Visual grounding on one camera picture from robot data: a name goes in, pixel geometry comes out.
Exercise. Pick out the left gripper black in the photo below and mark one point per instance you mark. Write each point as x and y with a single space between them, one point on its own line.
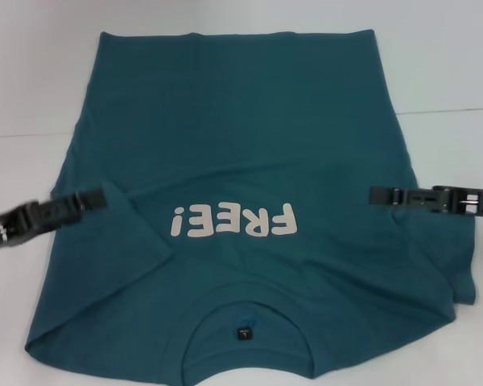
12 229

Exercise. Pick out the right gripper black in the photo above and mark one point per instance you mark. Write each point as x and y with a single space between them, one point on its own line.
467 203

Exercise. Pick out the teal T-shirt with FREE print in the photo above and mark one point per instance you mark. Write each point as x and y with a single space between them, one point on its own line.
241 140

